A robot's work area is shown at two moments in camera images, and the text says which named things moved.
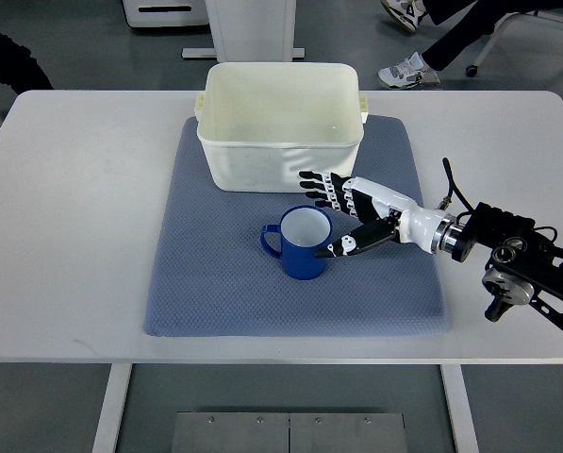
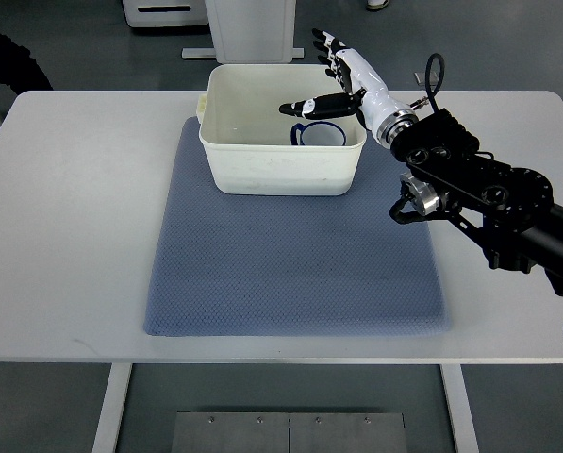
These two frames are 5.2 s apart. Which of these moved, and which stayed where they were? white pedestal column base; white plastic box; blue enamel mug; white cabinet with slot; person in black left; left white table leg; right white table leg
Moved: blue enamel mug
Stayed: white plastic box; person in black left; left white table leg; white cabinet with slot; right white table leg; white pedestal column base
